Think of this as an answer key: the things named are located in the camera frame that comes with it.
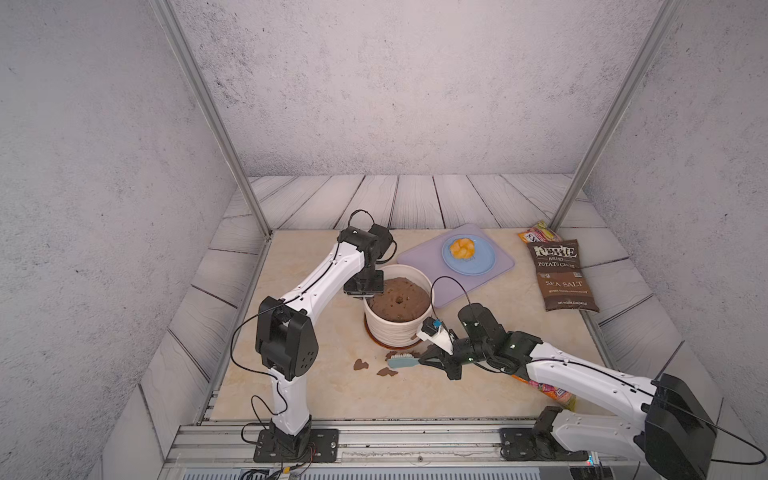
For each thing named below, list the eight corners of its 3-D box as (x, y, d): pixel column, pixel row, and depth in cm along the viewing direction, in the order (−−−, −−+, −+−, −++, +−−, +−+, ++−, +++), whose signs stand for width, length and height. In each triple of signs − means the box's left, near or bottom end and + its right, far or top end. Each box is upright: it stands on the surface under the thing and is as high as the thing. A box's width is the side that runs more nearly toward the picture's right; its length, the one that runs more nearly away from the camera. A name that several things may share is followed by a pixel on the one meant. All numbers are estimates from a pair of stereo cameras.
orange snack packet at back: (532, 250, 115) (534, 246, 113) (515, 231, 121) (516, 227, 120) (559, 241, 118) (561, 237, 116) (541, 223, 124) (542, 219, 123)
